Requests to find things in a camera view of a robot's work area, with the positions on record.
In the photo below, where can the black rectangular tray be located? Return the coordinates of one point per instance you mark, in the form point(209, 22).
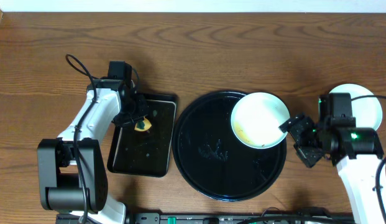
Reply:
point(145, 152)

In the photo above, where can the black round tray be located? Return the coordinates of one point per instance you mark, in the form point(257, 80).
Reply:
point(211, 158)

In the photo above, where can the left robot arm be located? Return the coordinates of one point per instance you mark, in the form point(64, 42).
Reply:
point(72, 175)

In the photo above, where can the green yellow sponge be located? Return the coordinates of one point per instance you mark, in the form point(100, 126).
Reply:
point(143, 125)

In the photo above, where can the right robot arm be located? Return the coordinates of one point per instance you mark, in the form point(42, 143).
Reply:
point(355, 152)

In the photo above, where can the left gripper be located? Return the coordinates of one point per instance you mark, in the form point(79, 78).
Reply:
point(138, 113)

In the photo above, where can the light blue plate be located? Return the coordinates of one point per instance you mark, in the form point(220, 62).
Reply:
point(367, 111)
point(255, 120)

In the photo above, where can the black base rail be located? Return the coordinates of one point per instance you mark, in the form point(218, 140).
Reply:
point(156, 218)

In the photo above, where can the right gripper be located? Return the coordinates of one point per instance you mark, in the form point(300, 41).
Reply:
point(303, 140)

